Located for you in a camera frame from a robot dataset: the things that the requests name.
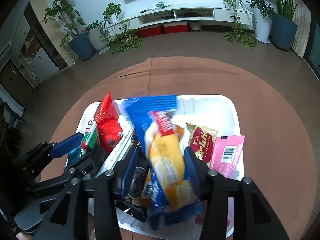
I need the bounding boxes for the white silver snack bag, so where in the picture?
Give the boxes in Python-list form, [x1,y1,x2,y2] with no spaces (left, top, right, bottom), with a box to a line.
[96,115,134,177]

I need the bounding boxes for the gold red snack packet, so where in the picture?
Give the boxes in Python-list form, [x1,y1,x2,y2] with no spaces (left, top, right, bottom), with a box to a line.
[187,123,217,167]

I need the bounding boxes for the plant in white pot left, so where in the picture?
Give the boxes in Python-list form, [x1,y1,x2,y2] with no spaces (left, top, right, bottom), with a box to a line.
[85,20,110,54]

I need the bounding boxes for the blue snack bag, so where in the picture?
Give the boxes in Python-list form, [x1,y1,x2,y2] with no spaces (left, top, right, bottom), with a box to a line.
[122,95,202,230]

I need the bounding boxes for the orange snack bag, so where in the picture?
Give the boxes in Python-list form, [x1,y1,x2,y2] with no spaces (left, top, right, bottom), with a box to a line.
[145,111,196,211]

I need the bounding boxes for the trailing green plant right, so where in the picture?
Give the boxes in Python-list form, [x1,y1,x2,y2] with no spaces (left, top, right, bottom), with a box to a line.
[223,0,256,48]

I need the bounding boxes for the beige curtain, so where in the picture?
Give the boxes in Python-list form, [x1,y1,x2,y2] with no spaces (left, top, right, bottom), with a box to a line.
[291,0,311,58]

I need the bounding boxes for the plant in blue pot left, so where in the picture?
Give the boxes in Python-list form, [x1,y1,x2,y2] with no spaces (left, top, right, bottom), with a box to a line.
[43,0,96,62]

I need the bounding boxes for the white TV console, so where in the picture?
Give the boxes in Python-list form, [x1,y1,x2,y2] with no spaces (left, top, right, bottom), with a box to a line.
[112,4,254,30]

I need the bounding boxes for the red storage box left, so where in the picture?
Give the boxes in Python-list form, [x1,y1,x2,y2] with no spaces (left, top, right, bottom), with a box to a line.
[138,24,163,38]

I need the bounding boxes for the red storage box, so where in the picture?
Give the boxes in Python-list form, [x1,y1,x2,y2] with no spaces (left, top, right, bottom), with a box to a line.
[138,24,163,38]
[163,22,189,34]

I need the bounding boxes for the trailing green floor plant left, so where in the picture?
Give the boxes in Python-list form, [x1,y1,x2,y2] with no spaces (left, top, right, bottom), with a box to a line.
[103,2,143,54]

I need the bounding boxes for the plant in blue pot right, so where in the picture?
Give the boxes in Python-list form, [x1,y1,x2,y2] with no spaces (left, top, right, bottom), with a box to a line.
[271,0,298,51]

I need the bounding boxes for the pink snack packet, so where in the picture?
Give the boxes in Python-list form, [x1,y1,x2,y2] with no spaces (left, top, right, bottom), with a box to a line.
[210,135,245,178]

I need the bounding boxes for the light blue snack packet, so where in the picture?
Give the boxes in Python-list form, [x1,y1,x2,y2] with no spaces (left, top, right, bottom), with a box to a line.
[67,146,87,164]

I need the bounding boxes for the large red snack bag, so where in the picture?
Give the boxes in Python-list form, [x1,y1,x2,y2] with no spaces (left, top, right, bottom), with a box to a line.
[94,91,123,155]

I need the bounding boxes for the white plastic tray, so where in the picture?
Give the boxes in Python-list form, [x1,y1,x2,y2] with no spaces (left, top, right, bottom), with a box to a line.
[64,94,245,239]

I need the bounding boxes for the green white red snack packet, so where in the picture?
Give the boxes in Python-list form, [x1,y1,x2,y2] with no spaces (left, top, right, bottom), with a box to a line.
[80,120,100,155]

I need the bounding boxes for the plant in white pot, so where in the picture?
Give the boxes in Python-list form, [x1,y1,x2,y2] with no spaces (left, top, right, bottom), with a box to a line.
[85,20,110,54]
[247,0,275,44]

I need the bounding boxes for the plant in blue pot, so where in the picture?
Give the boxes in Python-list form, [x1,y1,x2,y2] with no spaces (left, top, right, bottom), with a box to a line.
[271,0,298,51]
[43,0,96,62]

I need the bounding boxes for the red storage box right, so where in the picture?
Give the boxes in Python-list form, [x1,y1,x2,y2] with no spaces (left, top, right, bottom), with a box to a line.
[163,22,189,34]

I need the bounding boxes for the plant in white pot right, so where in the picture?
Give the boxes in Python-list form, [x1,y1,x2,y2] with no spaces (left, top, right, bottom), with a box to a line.
[247,0,275,44]

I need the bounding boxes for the black cookie snack bag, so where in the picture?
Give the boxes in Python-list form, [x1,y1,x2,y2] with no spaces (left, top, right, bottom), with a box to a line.
[116,134,149,223]

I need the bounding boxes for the beige glass display cabinet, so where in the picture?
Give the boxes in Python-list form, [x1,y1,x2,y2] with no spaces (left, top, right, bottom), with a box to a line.
[11,0,74,88]

